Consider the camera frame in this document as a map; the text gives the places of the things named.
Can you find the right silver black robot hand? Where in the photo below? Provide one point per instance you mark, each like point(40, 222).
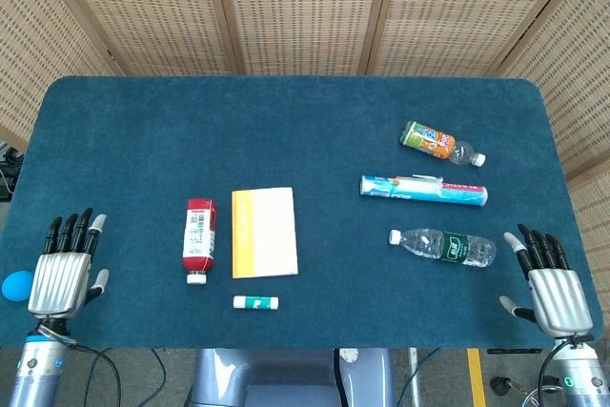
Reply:
point(557, 297)

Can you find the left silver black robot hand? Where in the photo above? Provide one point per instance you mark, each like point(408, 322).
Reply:
point(59, 283)

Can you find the green white glue stick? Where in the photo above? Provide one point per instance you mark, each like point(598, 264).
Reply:
point(256, 302)

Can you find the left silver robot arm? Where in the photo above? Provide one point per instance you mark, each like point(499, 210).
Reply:
point(35, 369)

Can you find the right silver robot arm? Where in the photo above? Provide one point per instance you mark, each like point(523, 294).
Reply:
point(583, 373)

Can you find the clear water bottle green label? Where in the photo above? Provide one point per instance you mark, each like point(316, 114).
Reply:
point(453, 247)

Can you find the red white plastic bottle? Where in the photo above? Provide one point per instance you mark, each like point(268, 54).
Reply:
point(199, 240)

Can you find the orange green juice bottle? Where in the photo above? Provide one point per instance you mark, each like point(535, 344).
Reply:
point(431, 140)

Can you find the blue ball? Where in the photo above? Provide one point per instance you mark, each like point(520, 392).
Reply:
point(16, 285)

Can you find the black caster wheel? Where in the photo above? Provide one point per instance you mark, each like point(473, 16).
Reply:
point(501, 384)

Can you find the metal table leg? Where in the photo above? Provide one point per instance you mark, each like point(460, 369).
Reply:
point(413, 373)

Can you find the blue cardboard roll tube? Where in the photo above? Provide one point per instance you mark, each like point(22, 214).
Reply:
point(419, 192)

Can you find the yellow white Lexicon notebook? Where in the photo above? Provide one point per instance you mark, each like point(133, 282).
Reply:
point(271, 235)

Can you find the blue grey robot torso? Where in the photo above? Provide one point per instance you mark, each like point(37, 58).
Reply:
point(276, 378)

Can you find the blue table cloth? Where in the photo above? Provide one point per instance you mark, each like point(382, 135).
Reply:
point(310, 130)

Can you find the woven wooden folding screen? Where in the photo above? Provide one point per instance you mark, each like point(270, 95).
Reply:
point(305, 6)

